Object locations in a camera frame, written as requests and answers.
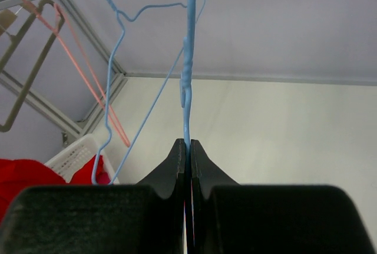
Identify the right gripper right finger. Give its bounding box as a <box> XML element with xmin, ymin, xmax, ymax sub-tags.
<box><xmin>191</xmin><ymin>140</ymin><xmax>372</xmax><ymax>253</ymax></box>

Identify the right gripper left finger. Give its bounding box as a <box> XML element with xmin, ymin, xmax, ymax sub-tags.
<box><xmin>1</xmin><ymin>139</ymin><xmax>186</xmax><ymax>253</ymax></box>

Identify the magenta polo shirt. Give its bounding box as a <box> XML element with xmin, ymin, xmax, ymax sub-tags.
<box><xmin>95</xmin><ymin>155</ymin><xmax>111</xmax><ymax>185</ymax></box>

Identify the pink wire hanger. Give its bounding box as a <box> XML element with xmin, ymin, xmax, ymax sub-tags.
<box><xmin>21</xmin><ymin>0</ymin><xmax>130</xmax><ymax>147</ymax></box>

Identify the red t shirt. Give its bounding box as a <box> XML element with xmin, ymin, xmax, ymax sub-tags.
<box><xmin>1</xmin><ymin>158</ymin><xmax>95</xmax><ymax>218</ymax></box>

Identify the light blue wire hanger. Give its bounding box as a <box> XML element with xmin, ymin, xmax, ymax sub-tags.
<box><xmin>80</xmin><ymin>0</ymin><xmax>206</xmax><ymax>186</ymax></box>
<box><xmin>180</xmin><ymin>0</ymin><xmax>196</xmax><ymax>151</ymax></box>

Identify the left wooden hanger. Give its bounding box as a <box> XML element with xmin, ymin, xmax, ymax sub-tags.
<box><xmin>0</xmin><ymin>9</ymin><xmax>17</xmax><ymax>35</ymax></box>

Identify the white plastic laundry basket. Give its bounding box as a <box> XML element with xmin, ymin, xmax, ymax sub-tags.
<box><xmin>45</xmin><ymin>134</ymin><xmax>120</xmax><ymax>185</ymax></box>

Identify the aluminium frame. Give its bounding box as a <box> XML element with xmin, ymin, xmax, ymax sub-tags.
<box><xmin>0</xmin><ymin>0</ymin><xmax>129</xmax><ymax>146</ymax></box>

